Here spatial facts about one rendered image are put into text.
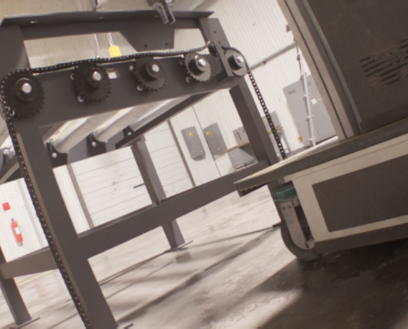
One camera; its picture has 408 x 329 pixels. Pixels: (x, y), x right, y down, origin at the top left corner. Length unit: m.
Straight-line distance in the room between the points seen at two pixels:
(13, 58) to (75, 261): 0.74
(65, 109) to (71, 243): 0.48
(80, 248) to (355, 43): 1.03
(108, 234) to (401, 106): 1.02
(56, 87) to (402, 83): 1.16
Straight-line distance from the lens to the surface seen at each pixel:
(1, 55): 1.57
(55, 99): 1.57
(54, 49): 13.25
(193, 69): 1.98
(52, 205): 1.41
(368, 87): 1.08
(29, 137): 1.45
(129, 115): 2.34
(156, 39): 2.02
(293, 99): 12.32
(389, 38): 1.04
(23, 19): 1.64
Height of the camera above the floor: 0.37
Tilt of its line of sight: 1 degrees up
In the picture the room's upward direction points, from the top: 22 degrees counter-clockwise
